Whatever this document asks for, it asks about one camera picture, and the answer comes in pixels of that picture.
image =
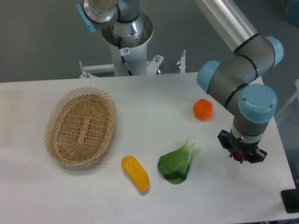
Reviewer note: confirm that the orange tangerine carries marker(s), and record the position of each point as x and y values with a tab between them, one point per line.
203	109

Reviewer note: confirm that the purple sweet potato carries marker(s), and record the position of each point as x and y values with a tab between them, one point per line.
237	156

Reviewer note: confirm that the blue object top right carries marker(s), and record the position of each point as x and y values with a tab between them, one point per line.
292	11

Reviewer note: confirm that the white frame at right edge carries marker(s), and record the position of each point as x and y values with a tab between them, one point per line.
290	104

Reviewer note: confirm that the yellow toy pepper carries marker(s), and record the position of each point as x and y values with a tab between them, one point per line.
136	173

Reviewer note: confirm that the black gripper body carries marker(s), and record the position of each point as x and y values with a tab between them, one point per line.
253	153

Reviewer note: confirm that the woven wicker basket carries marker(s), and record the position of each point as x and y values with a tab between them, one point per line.
80	127

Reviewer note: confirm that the green bok choy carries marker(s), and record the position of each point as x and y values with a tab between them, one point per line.
175	165

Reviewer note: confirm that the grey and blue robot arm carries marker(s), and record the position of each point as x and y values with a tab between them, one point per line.
231	84

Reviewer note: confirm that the black device at table edge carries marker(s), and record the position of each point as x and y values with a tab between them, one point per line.
290	199

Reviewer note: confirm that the white metal frame bracket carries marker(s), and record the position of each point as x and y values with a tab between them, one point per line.
98	69

